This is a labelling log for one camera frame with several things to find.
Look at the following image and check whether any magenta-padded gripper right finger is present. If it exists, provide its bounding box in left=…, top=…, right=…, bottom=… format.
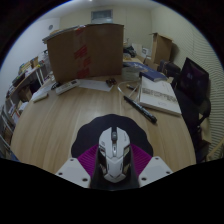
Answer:
left=129, top=143, right=174, bottom=188

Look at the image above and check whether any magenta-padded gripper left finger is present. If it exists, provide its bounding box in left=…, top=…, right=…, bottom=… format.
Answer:
left=54, top=143, right=100, bottom=189

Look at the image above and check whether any white and grey computer mouse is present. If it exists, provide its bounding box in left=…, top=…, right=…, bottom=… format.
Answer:
left=97, top=125, right=132, bottom=184

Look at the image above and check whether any black scalloped mouse pad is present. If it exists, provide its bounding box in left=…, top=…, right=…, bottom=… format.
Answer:
left=70, top=113, right=154, bottom=160

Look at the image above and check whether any black office chair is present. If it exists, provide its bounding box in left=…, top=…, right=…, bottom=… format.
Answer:
left=173, top=88, right=213, bottom=164

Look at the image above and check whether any black marker pen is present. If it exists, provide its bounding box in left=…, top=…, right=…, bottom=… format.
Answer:
left=123, top=95, right=158, bottom=124

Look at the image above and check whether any white book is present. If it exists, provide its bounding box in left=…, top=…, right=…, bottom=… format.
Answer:
left=138, top=75, right=183, bottom=117

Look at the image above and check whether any plain white paper sheet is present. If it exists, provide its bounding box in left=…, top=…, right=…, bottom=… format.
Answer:
left=78, top=78, right=114, bottom=93

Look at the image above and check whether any blue book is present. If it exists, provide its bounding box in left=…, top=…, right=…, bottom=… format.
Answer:
left=139, top=69, right=169, bottom=83

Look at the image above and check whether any black monitor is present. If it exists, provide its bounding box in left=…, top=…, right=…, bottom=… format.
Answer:
left=175, top=57, right=210, bottom=107

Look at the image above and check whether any wooden side desk with clutter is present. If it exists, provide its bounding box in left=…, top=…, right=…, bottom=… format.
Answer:
left=6, top=58, right=51, bottom=104

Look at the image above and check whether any clear plastic container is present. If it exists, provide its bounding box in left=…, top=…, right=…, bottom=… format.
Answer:
left=121, top=64, right=143, bottom=83

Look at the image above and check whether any large brown cardboard box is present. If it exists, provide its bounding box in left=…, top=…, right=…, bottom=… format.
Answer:
left=46, top=23, right=125, bottom=84

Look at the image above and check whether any black coiled cable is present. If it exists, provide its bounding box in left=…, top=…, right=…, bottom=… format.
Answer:
left=50, top=81, right=63, bottom=91

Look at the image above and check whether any wall air vent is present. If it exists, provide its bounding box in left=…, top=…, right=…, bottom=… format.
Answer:
left=90, top=9, right=114, bottom=24

